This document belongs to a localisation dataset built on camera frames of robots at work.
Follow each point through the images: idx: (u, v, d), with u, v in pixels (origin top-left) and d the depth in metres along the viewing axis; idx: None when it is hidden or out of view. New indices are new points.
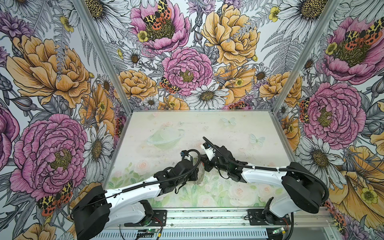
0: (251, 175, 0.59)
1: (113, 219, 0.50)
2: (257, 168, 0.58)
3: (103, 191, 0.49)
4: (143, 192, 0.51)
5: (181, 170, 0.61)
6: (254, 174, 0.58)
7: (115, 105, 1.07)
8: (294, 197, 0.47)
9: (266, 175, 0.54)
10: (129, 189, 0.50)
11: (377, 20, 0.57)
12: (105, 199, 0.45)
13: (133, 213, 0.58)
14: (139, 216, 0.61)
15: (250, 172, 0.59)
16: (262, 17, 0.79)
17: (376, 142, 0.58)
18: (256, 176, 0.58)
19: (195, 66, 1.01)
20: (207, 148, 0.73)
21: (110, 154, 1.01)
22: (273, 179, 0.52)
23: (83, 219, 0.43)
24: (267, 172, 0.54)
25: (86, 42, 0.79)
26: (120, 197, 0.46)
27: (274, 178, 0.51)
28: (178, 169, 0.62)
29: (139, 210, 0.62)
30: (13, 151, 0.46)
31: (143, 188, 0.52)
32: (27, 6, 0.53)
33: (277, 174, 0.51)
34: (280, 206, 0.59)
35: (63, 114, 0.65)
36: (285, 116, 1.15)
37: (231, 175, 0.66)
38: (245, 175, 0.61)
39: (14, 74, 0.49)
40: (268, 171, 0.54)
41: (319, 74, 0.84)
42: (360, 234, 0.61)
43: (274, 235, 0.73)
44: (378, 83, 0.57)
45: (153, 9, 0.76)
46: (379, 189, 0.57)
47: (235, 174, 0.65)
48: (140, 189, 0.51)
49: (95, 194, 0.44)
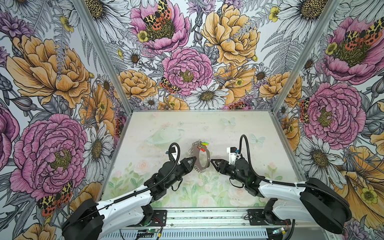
0: (268, 190, 0.59)
1: (108, 228, 0.50)
2: (275, 183, 0.58)
3: (94, 203, 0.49)
4: (134, 201, 0.53)
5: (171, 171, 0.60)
6: (270, 189, 0.58)
7: (115, 105, 1.07)
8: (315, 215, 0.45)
9: (283, 189, 0.53)
10: (121, 198, 0.51)
11: (377, 20, 0.57)
12: (97, 212, 0.45)
13: (130, 216, 0.58)
14: (137, 219, 0.62)
15: (268, 186, 0.59)
16: (262, 17, 0.79)
17: (376, 142, 0.58)
18: (272, 191, 0.58)
19: (195, 66, 1.01)
20: (232, 153, 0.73)
21: (110, 154, 1.01)
22: (291, 195, 0.51)
23: (74, 234, 0.43)
24: (285, 187, 0.53)
25: (86, 42, 0.79)
26: (112, 208, 0.47)
27: (292, 193, 0.50)
28: (161, 174, 0.60)
29: (136, 211, 0.62)
30: (13, 151, 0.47)
31: (134, 197, 0.54)
32: (27, 6, 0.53)
33: (295, 190, 0.50)
34: (287, 213, 0.59)
35: (63, 114, 0.65)
36: (285, 116, 1.15)
37: (249, 189, 0.65)
38: (262, 189, 0.61)
39: (14, 74, 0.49)
40: (287, 185, 0.54)
41: (319, 75, 0.84)
42: (360, 235, 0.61)
43: (274, 235, 0.73)
44: (378, 83, 0.57)
45: (153, 9, 0.76)
46: (379, 189, 0.56)
47: (252, 188, 0.65)
48: (131, 199, 0.52)
49: (86, 207, 0.44)
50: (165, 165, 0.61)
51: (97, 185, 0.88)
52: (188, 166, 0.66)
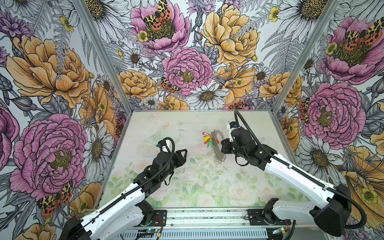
0: (280, 172, 0.50)
1: (107, 237, 0.49)
2: (294, 168, 0.48)
3: (79, 220, 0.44)
4: (125, 204, 0.49)
5: (160, 165, 0.57)
6: (284, 172, 0.48)
7: (115, 105, 1.07)
8: (322, 217, 0.43)
9: (304, 182, 0.45)
10: (107, 206, 0.48)
11: (377, 19, 0.57)
12: (83, 228, 0.42)
13: (128, 220, 0.58)
14: (138, 220, 0.62)
15: (281, 169, 0.49)
16: (262, 17, 0.79)
17: (376, 142, 0.58)
18: (281, 173, 0.50)
19: (195, 66, 1.01)
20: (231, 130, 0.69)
21: (110, 154, 1.01)
22: (311, 193, 0.44)
23: None
24: (307, 183, 0.44)
25: (86, 42, 0.79)
26: (99, 219, 0.44)
27: (316, 193, 0.43)
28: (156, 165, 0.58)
29: (135, 213, 0.62)
30: (13, 151, 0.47)
31: (124, 200, 0.50)
32: (27, 6, 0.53)
33: (320, 191, 0.42)
34: (289, 214, 0.58)
35: (64, 114, 0.65)
36: (285, 116, 1.15)
37: (248, 158, 0.55)
38: (268, 166, 0.52)
39: (14, 74, 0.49)
40: (310, 182, 0.44)
41: (319, 74, 0.84)
42: (360, 234, 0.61)
43: (274, 235, 0.73)
44: (378, 83, 0.57)
45: (153, 9, 0.76)
46: (379, 189, 0.56)
47: (253, 157, 0.54)
48: (122, 202, 0.49)
49: (71, 227, 0.41)
50: (157, 156, 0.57)
51: (97, 185, 0.88)
52: (181, 159, 0.72)
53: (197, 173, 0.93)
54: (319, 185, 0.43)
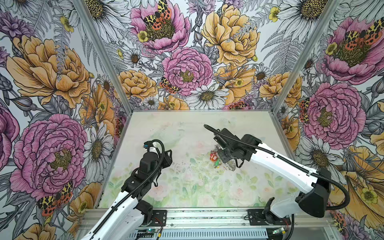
0: (265, 161, 0.49)
1: None
2: (279, 156, 0.48)
3: None
4: (119, 215, 0.48)
5: (148, 166, 0.56)
6: (269, 161, 0.48)
7: (115, 105, 1.07)
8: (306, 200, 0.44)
9: (289, 170, 0.45)
10: (101, 223, 0.46)
11: (377, 19, 0.57)
12: None
13: (128, 226, 0.57)
14: (139, 221, 0.62)
15: (266, 159, 0.48)
16: (262, 17, 0.79)
17: (376, 142, 0.58)
18: (267, 163, 0.49)
19: (195, 66, 1.01)
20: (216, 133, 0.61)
21: (110, 154, 1.01)
22: (295, 178, 0.45)
23: None
24: (293, 169, 0.45)
25: (86, 42, 0.79)
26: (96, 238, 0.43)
27: (302, 181, 0.43)
28: (143, 165, 0.57)
29: (134, 216, 0.62)
30: (13, 151, 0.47)
31: (116, 211, 0.48)
32: (27, 6, 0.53)
33: (304, 176, 0.43)
34: (284, 209, 0.58)
35: (64, 114, 0.65)
36: (285, 116, 1.15)
37: (233, 151, 0.55)
38: (253, 157, 0.51)
39: (14, 74, 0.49)
40: (295, 169, 0.45)
41: (319, 74, 0.84)
42: (360, 234, 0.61)
43: (274, 235, 0.73)
44: (378, 83, 0.57)
45: (153, 9, 0.76)
46: (379, 189, 0.56)
47: (238, 149, 0.52)
48: (115, 214, 0.48)
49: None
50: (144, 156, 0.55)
51: (97, 185, 0.88)
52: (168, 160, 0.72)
53: (197, 173, 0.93)
54: (303, 171, 0.44)
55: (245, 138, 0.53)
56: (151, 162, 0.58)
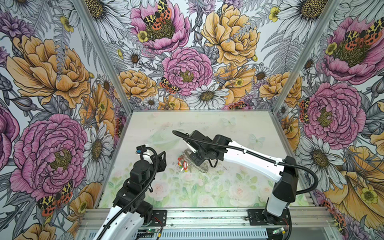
0: (237, 158, 0.51)
1: None
2: (248, 152, 0.50)
3: None
4: (113, 231, 0.47)
5: (139, 177, 0.53)
6: (240, 157, 0.50)
7: (115, 105, 1.07)
8: (278, 188, 0.46)
9: (259, 162, 0.47)
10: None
11: (377, 20, 0.57)
12: None
13: (128, 232, 0.58)
14: (140, 223, 0.63)
15: (237, 156, 0.50)
16: (262, 17, 0.79)
17: (376, 142, 0.58)
18: (239, 159, 0.51)
19: (195, 66, 1.01)
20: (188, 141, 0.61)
21: (110, 154, 1.01)
22: (265, 170, 0.47)
23: None
24: (261, 162, 0.47)
25: (86, 42, 0.79)
26: None
27: (271, 171, 0.46)
28: (134, 176, 0.54)
29: (133, 220, 0.62)
30: (13, 151, 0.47)
31: (110, 228, 0.47)
32: (27, 6, 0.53)
33: (272, 167, 0.46)
34: (274, 204, 0.59)
35: (63, 114, 0.65)
36: (285, 116, 1.15)
37: (205, 153, 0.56)
38: (226, 156, 0.52)
39: (14, 74, 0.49)
40: (263, 161, 0.47)
41: (319, 74, 0.84)
42: (360, 234, 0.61)
43: (274, 235, 0.73)
44: (378, 83, 0.57)
45: (153, 9, 0.76)
46: (379, 189, 0.56)
47: (211, 151, 0.53)
48: (108, 232, 0.47)
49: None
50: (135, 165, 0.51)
51: (97, 185, 0.88)
52: (162, 165, 0.70)
53: (197, 173, 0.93)
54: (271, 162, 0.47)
55: (216, 139, 0.54)
56: (142, 172, 0.54)
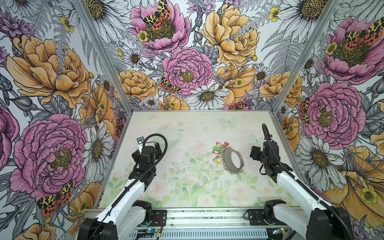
0: (287, 183, 0.56)
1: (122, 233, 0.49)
2: (298, 182, 0.54)
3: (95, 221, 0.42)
4: (131, 194, 0.52)
5: (148, 157, 0.63)
6: (289, 184, 0.55)
7: (115, 105, 1.07)
8: (312, 229, 0.43)
9: (301, 193, 0.50)
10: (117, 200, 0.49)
11: (377, 20, 0.57)
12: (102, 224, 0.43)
13: (135, 217, 0.58)
14: (143, 214, 0.63)
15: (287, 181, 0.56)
16: (262, 17, 0.79)
17: (376, 142, 0.58)
18: (287, 184, 0.56)
19: (195, 66, 1.01)
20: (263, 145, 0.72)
21: (110, 154, 1.01)
22: (305, 201, 0.48)
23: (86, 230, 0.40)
24: (305, 193, 0.49)
25: (86, 42, 0.79)
26: (115, 210, 0.46)
27: (308, 202, 0.47)
28: (144, 157, 0.63)
29: (138, 209, 0.64)
30: (13, 151, 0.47)
31: (128, 192, 0.53)
32: (27, 6, 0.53)
33: (313, 202, 0.45)
34: (287, 218, 0.58)
35: (64, 114, 0.65)
36: (285, 116, 1.15)
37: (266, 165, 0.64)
38: (279, 179, 0.60)
39: (14, 74, 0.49)
40: (307, 193, 0.49)
41: (319, 75, 0.84)
42: (360, 235, 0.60)
43: (274, 235, 0.73)
44: (378, 83, 0.57)
45: (153, 9, 0.76)
46: (379, 189, 0.56)
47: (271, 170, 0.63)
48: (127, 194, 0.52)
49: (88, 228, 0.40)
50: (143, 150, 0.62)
51: (97, 185, 0.88)
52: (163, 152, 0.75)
53: (197, 173, 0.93)
54: (313, 198, 0.47)
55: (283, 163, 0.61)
56: (150, 153, 0.64)
